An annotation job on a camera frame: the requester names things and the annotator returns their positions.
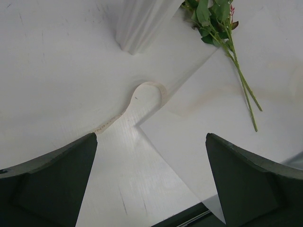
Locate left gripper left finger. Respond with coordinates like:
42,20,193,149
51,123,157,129
0,133,98,227

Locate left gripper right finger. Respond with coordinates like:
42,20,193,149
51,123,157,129
205,133,303,227

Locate cream ribbon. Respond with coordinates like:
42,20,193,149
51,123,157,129
91,55,303,136

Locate white wrapping paper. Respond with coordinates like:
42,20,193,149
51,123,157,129
141,50,303,221

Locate pink rose stem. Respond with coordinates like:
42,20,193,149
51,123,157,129
180,0,263,131

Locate white ribbed ceramic vase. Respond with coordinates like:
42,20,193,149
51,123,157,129
116,0,183,55

